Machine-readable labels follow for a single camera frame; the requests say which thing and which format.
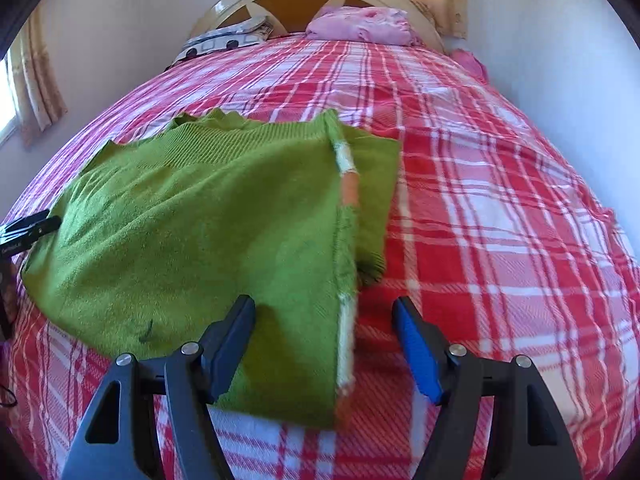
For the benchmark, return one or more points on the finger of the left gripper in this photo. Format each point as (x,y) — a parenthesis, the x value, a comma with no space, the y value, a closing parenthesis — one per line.
(19,235)

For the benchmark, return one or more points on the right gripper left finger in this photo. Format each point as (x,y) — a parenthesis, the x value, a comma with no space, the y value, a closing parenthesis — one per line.
(117,438)

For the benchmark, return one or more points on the green striped knit sweater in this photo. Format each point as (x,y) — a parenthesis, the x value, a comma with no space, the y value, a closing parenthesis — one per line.
(158,237)

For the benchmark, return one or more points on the left side window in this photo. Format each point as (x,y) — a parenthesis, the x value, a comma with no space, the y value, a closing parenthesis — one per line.
(9,119)

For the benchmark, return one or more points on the beige curtain left window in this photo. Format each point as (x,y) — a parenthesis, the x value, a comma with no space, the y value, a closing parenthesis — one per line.
(37,99)

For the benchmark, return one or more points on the red white plaid bedspread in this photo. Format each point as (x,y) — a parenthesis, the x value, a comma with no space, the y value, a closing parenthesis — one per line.
(493,235)

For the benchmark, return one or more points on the white patterned pillow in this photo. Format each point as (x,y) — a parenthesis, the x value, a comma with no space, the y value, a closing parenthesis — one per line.
(244,34)

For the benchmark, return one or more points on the pink cloth beside bed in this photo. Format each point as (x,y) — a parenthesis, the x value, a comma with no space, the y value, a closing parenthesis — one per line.
(471,64)

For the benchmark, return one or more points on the pink floral pillow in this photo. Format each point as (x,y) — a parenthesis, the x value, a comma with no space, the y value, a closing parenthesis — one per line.
(372,24)

